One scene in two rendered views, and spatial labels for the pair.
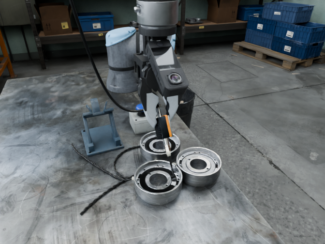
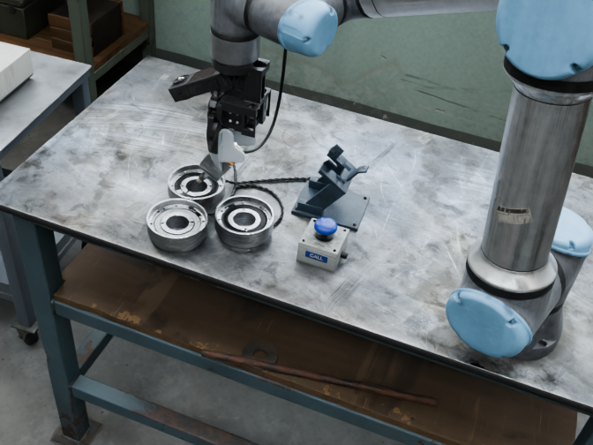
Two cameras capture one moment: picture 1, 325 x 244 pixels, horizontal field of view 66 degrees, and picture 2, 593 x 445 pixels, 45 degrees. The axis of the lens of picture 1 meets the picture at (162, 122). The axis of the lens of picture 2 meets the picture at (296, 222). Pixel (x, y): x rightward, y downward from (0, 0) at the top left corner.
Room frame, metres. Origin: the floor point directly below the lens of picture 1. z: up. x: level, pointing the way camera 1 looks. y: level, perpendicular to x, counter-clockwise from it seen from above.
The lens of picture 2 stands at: (1.17, -0.72, 1.68)
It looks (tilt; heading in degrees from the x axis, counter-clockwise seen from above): 41 degrees down; 126
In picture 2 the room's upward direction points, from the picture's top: 6 degrees clockwise
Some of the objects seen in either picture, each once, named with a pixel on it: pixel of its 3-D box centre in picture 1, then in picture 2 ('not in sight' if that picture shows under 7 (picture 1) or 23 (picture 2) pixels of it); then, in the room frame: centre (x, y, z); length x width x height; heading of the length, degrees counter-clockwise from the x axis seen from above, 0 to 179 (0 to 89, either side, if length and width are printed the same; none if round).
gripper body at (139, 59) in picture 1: (156, 56); (238, 92); (0.50, 0.01, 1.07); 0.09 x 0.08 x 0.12; 23
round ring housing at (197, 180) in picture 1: (198, 166); (177, 226); (0.46, -0.08, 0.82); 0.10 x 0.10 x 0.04
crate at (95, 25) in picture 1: (95, 21); not in sight; (4.00, 1.01, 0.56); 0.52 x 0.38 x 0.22; 107
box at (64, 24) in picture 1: (55, 18); not in sight; (3.80, 1.51, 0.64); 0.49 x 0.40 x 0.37; 115
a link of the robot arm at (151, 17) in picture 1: (155, 13); (236, 43); (0.49, 0.01, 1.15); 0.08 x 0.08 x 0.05
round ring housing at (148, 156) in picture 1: (160, 147); (243, 222); (0.53, 0.01, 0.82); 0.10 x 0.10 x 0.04
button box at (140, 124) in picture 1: (142, 119); (326, 245); (0.67, 0.06, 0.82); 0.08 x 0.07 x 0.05; 20
